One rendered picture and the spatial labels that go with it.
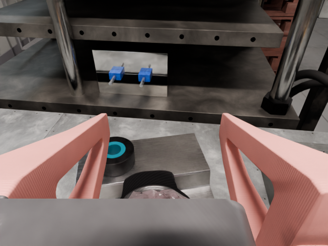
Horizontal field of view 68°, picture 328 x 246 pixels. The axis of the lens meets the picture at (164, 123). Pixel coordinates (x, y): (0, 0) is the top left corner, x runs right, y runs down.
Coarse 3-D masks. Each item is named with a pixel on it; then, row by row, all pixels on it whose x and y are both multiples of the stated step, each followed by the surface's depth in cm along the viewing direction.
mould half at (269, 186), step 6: (306, 144) 61; (312, 144) 61; (318, 144) 61; (324, 144) 61; (318, 150) 59; (324, 150) 59; (264, 174) 59; (264, 180) 59; (270, 186) 54; (270, 192) 54; (270, 198) 54; (270, 204) 53
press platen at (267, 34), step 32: (32, 0) 114; (96, 0) 114; (128, 0) 115; (160, 0) 115; (192, 0) 115; (224, 0) 115; (0, 32) 87; (32, 32) 86; (96, 32) 83; (128, 32) 81; (160, 32) 80; (192, 32) 79; (224, 32) 78; (256, 32) 77
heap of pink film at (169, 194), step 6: (132, 192) 45; (138, 192) 45; (144, 192) 46; (150, 192) 45; (156, 192) 45; (162, 192) 46; (168, 192) 46; (174, 192) 45; (132, 198) 44; (138, 198) 44; (144, 198) 44; (150, 198) 45; (156, 198) 44; (162, 198) 44; (168, 198) 44; (174, 198) 44; (180, 198) 44; (186, 198) 45
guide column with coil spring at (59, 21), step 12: (48, 0) 74; (60, 0) 75; (60, 12) 76; (60, 24) 78; (60, 36) 80; (72, 36) 83; (60, 48) 83; (72, 48) 84; (72, 60) 86; (72, 72) 88; (72, 84) 91
